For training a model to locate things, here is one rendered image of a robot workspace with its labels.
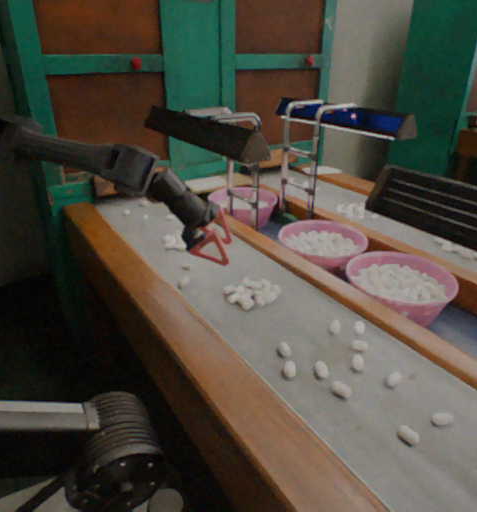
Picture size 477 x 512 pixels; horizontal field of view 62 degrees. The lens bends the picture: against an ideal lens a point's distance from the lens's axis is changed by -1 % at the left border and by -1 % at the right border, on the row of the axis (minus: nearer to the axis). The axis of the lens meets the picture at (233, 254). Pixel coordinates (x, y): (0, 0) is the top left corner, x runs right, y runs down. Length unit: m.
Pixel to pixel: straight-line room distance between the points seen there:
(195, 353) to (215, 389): 0.10
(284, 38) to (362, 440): 1.67
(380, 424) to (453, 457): 0.11
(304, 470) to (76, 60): 1.38
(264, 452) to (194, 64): 1.45
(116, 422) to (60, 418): 0.08
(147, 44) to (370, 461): 1.47
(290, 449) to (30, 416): 0.36
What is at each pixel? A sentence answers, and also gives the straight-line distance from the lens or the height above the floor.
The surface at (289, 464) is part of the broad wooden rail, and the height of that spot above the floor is 0.76.
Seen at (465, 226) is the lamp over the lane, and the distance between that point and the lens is 0.60.
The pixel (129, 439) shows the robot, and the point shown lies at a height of 0.79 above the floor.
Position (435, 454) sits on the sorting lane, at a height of 0.74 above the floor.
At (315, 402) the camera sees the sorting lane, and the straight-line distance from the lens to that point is 0.74.
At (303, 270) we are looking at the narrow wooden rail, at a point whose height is 0.76.
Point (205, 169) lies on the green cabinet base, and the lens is 1.80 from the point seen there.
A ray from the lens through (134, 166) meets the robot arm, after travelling 0.74.
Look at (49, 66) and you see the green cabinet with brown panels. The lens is 1.56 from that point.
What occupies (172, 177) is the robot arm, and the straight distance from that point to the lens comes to 0.76.
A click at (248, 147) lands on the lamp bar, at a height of 1.08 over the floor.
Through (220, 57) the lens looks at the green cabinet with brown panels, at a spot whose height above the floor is 1.26.
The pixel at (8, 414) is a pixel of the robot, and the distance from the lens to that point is 0.63.
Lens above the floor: 1.27
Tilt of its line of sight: 27 degrees down
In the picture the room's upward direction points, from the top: straight up
